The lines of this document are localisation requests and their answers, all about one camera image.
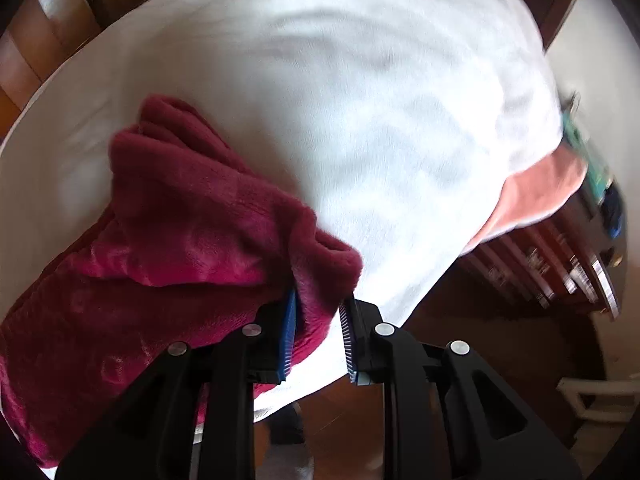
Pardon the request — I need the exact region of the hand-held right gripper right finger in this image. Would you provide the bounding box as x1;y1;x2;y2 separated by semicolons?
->
339;296;583;480

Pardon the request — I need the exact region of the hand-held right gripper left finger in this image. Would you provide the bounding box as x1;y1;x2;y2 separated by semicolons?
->
54;287;301;480

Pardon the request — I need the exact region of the red fleece blanket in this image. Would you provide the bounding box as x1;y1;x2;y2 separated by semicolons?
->
0;94;363;468

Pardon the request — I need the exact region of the dark wooden headboard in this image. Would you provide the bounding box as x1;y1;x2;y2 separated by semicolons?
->
457;192;622;320

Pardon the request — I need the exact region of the white bed blanket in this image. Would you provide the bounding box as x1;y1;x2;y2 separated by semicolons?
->
0;0;566;468

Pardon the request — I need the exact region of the white plastic stool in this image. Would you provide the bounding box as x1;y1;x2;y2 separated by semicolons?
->
556;374;610;420

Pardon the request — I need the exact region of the pink pillow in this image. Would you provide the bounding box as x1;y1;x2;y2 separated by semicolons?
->
460;142;589;257

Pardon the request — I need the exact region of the blue object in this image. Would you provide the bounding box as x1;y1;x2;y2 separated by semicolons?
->
601;184;625;240

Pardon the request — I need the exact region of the teal box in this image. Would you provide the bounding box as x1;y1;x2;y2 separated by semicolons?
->
561;91;615;202

